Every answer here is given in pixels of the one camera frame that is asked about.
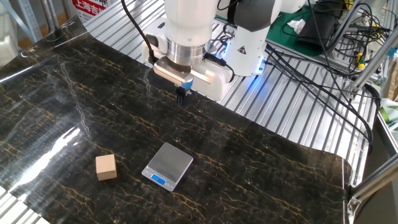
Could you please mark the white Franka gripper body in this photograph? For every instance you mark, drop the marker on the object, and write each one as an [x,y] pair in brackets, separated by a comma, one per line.
[217,84]

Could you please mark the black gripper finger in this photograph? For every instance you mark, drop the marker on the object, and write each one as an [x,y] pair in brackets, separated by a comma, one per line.
[186,93]
[179,98]

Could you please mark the light wooden block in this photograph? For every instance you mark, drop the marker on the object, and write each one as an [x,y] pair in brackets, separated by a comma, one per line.
[106,168]

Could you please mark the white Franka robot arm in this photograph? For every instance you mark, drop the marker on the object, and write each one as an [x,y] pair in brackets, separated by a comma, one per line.
[189,21]

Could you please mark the silver digital pocket scale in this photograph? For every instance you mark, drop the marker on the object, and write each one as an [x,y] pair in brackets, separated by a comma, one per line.
[169,161]

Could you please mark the green cutting mat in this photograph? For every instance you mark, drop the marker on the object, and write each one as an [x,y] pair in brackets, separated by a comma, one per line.
[280,34]

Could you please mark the black marble pattern mat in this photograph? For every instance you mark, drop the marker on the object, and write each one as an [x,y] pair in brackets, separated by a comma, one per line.
[217,171]

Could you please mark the crumpled white tissue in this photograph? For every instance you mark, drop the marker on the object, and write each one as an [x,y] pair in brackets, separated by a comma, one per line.
[297,25]

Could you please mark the black fabric pouch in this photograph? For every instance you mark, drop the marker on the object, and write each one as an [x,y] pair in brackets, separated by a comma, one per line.
[317,28]

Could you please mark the red white printed sign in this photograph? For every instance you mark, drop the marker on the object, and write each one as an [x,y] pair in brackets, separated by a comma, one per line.
[90,7]

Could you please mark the grey metal pole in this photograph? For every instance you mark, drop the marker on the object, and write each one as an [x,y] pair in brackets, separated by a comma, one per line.
[49,14]

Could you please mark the grey perforated angle bar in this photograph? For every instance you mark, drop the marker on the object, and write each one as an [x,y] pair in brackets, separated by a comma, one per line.
[31,21]

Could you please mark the green white packet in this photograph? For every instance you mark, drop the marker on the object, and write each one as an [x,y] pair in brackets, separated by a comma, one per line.
[388,113]

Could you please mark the white box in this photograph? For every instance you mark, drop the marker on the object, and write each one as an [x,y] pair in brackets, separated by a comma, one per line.
[7,49]

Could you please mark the aluminium frame post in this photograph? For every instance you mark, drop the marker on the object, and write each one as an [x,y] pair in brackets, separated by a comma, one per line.
[373,183]
[373,62]
[343,26]

